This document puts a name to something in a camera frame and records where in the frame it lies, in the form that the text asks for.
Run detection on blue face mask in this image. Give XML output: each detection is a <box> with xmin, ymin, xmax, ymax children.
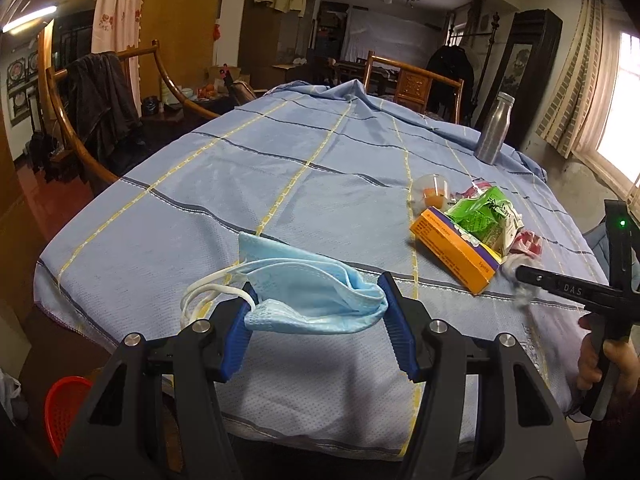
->
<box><xmin>181</xmin><ymin>232</ymin><xmax>388</xmax><ymax>336</ymax></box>

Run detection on beige striped curtain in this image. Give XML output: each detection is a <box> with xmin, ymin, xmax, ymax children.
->
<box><xmin>536</xmin><ymin>0</ymin><xmax>622</xmax><ymax>158</ymax></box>

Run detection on clear plastic cup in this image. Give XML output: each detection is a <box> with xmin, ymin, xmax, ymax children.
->
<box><xmin>411</xmin><ymin>173</ymin><xmax>451</xmax><ymax>209</ymax></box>

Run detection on green snack wrapper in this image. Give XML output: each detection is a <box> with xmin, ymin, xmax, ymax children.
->
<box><xmin>446</xmin><ymin>186</ymin><xmax>523</xmax><ymax>256</ymax></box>

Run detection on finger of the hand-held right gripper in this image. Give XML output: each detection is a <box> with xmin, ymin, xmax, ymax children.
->
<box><xmin>515</xmin><ymin>265</ymin><xmax>610</xmax><ymax>311</ymax></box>

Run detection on fluorescent ceiling lamp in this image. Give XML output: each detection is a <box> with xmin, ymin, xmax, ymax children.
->
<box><xmin>0</xmin><ymin>4</ymin><xmax>58</xmax><ymax>34</ymax></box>

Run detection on red plastic basket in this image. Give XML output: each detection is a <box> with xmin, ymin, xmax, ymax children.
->
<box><xmin>45</xmin><ymin>376</ymin><xmax>94</xmax><ymax>457</ymax></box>

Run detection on dark framed picture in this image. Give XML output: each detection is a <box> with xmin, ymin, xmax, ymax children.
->
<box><xmin>482</xmin><ymin>9</ymin><xmax>563</xmax><ymax>152</ymax></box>

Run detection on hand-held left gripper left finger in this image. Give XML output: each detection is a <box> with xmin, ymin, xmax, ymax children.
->
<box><xmin>55</xmin><ymin>282</ymin><xmax>258</xmax><ymax>480</ymax></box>

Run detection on blue striped tablecloth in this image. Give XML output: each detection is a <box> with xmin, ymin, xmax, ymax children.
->
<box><xmin>34</xmin><ymin>80</ymin><xmax>611</xmax><ymax>461</ymax></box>

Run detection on grey wrapper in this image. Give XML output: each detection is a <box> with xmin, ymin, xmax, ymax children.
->
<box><xmin>502</xmin><ymin>255</ymin><xmax>537</xmax><ymax>313</ymax></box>

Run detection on white hanging sheet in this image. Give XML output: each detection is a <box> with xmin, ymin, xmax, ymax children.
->
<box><xmin>345</xmin><ymin>7</ymin><xmax>452</xmax><ymax>69</ymax></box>

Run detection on person's right hand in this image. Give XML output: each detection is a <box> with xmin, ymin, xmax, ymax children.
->
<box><xmin>577</xmin><ymin>312</ymin><xmax>640</xmax><ymax>401</ymax></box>

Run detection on curved wooden armchair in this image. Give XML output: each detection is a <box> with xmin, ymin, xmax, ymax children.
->
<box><xmin>37</xmin><ymin>39</ymin><xmax>222</xmax><ymax>197</ymax></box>

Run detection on silver metal bottle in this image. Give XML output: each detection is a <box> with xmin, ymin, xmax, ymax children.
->
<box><xmin>474</xmin><ymin>92</ymin><xmax>516</xmax><ymax>165</ymax></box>

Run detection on carved wooden chair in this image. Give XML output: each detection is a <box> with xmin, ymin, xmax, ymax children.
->
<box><xmin>364</xmin><ymin>51</ymin><xmax>465</xmax><ymax>123</ymax></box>

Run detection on orange and white medicine box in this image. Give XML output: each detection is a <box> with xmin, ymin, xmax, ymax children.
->
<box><xmin>410</xmin><ymin>207</ymin><xmax>502</xmax><ymax>295</ymax></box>

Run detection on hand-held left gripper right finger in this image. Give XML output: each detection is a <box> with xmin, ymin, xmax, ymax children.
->
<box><xmin>377</xmin><ymin>271</ymin><xmax>586</xmax><ymax>480</ymax></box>

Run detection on dark jacket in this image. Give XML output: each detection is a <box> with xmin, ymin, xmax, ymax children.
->
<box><xmin>66</xmin><ymin>52</ymin><xmax>147</xmax><ymax>177</ymax></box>

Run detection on window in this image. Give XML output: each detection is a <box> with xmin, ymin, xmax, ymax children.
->
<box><xmin>597</xmin><ymin>30</ymin><xmax>640</xmax><ymax>196</ymax></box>

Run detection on black coat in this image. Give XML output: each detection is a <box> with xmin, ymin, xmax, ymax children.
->
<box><xmin>425</xmin><ymin>45</ymin><xmax>476</xmax><ymax>127</ymax></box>

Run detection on pink floral curtain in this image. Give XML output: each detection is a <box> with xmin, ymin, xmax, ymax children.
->
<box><xmin>91</xmin><ymin>0</ymin><xmax>151</xmax><ymax>117</ymax></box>

